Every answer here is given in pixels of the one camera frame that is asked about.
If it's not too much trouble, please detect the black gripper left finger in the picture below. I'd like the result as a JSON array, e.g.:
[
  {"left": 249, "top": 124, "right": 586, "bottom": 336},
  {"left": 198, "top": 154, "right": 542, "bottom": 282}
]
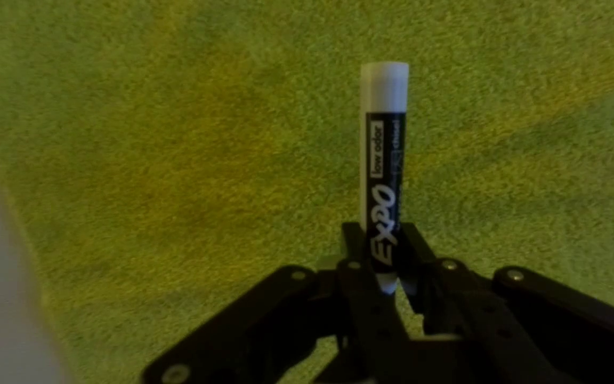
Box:
[{"left": 140, "top": 263, "right": 365, "bottom": 384}]

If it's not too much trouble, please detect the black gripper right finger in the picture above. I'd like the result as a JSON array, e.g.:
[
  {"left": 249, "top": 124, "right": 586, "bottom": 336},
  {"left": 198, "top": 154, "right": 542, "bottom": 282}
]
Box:
[{"left": 398, "top": 223, "right": 614, "bottom": 384}]

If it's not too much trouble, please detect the yellow cloth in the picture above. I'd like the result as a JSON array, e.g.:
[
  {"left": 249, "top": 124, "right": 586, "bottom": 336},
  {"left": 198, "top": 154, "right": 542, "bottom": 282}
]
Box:
[{"left": 0, "top": 0, "right": 614, "bottom": 384}]

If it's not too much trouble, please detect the black white Expo marker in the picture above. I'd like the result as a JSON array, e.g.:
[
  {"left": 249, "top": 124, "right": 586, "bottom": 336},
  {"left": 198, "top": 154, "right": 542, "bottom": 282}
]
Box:
[{"left": 360, "top": 61, "right": 409, "bottom": 293}]

